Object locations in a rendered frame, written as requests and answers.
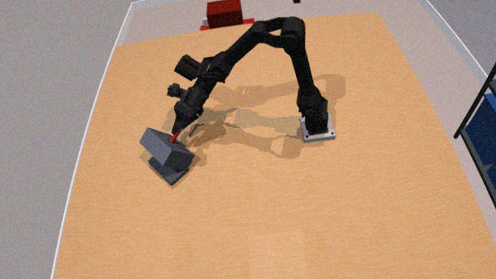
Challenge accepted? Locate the grey sloped panel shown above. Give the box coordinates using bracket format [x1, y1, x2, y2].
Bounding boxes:
[139, 127, 194, 185]

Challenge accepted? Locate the dark red peg with grey band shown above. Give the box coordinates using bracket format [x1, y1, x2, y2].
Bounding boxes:
[169, 128, 183, 142]

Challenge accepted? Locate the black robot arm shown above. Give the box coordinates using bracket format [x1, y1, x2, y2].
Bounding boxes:
[174, 17, 329, 136]

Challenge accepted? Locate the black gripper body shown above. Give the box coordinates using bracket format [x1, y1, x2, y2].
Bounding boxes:
[174, 84, 210, 119]

